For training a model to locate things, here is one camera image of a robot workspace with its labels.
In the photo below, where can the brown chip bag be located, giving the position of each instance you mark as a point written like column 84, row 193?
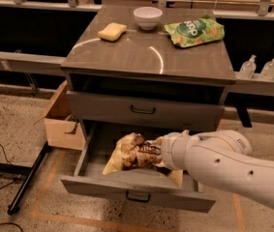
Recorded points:
column 134, row 151

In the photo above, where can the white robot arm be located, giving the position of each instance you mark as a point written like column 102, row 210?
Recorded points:
column 221, row 160

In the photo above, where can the closed grey upper drawer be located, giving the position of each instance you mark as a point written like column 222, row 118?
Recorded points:
column 173, row 115

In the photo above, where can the open grey middle drawer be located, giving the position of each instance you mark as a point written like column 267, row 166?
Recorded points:
column 142, row 185

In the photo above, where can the grey drawer cabinet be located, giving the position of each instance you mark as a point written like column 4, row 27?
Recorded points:
column 145, row 64

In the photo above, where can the green chip bag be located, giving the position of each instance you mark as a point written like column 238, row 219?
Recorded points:
column 194, row 32

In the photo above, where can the clear sanitizer bottle left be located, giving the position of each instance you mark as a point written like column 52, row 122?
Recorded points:
column 248, row 68

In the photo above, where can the clear sanitizer bottle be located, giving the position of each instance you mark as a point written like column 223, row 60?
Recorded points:
column 248, row 68
column 268, row 70

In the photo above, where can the clear sanitizer bottle right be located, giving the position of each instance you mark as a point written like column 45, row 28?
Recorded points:
column 268, row 70

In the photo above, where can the white bowl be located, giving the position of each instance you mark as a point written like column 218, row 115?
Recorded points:
column 147, row 18

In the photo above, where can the cardboard box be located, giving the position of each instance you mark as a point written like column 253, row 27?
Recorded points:
column 62, row 129

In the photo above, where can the yellow sponge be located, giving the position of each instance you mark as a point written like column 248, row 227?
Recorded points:
column 112, row 32

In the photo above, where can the black metal stand leg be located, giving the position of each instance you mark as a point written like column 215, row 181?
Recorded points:
column 27, row 172

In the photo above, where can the grey metal shelf rail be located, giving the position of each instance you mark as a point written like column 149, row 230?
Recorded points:
column 31, row 63

